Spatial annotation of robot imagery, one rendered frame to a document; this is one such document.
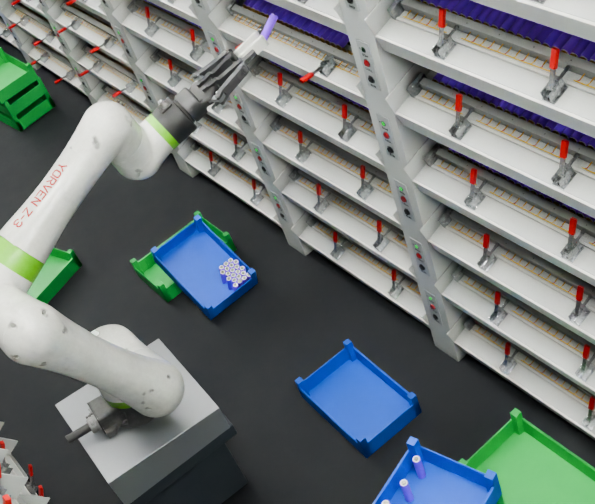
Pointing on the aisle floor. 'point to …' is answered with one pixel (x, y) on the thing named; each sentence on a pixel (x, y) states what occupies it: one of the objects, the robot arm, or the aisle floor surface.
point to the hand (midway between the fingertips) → (251, 47)
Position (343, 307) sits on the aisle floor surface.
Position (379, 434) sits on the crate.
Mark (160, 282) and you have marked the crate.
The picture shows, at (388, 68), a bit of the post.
